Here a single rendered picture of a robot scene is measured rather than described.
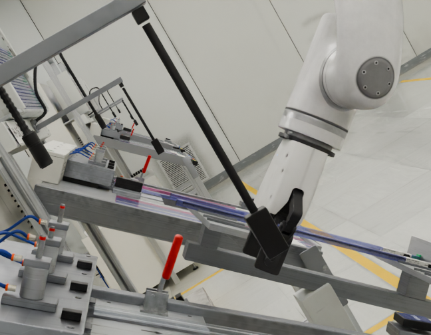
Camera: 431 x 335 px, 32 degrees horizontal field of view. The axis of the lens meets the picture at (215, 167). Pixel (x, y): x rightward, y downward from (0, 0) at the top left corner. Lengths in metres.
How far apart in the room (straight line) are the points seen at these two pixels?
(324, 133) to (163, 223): 0.94
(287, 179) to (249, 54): 7.67
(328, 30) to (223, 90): 7.56
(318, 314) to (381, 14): 0.63
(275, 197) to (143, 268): 4.57
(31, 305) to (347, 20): 0.45
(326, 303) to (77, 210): 0.70
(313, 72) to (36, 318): 0.44
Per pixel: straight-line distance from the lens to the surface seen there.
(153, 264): 5.44
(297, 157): 0.90
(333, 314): 1.34
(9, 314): 0.69
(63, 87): 5.44
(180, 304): 1.03
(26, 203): 1.76
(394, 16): 0.87
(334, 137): 0.92
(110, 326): 0.91
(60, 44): 0.66
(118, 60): 8.42
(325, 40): 0.93
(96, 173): 2.10
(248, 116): 8.52
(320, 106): 0.91
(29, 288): 0.71
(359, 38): 0.85
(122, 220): 1.79
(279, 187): 0.89
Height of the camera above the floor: 1.26
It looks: 7 degrees down
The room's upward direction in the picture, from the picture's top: 30 degrees counter-clockwise
